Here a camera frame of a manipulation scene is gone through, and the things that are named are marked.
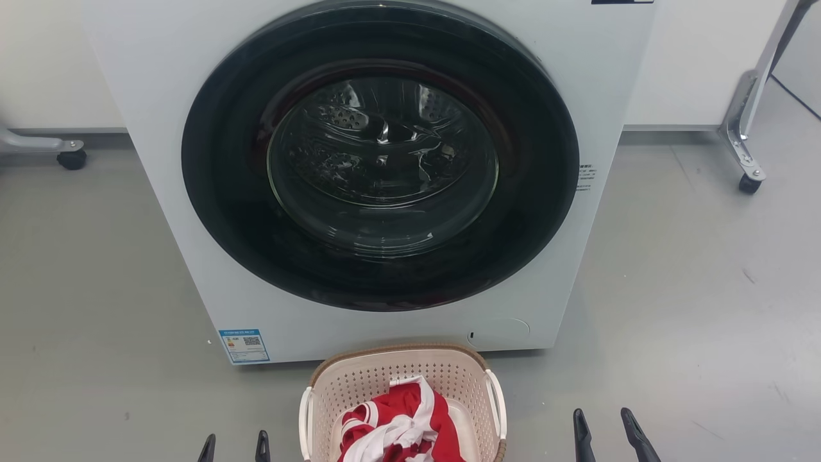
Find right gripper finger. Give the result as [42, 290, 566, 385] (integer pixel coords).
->
[573, 408, 597, 462]
[620, 407, 662, 462]

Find beige perforated laundry basket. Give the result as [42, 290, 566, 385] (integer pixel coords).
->
[298, 343, 508, 462]

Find blue energy label sticker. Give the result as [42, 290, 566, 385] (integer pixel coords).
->
[218, 329, 271, 364]

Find round filter cover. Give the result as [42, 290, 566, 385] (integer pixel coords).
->
[466, 318, 531, 350]

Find red and white garment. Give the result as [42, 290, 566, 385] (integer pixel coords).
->
[338, 376, 466, 462]

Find dark round washer door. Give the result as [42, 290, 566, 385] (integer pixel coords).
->
[181, 0, 580, 312]

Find white front-load washing machine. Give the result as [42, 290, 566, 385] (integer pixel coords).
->
[82, 0, 658, 366]

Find metal frame leg with caster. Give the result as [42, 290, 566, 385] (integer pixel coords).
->
[718, 0, 815, 195]
[0, 125, 88, 171]

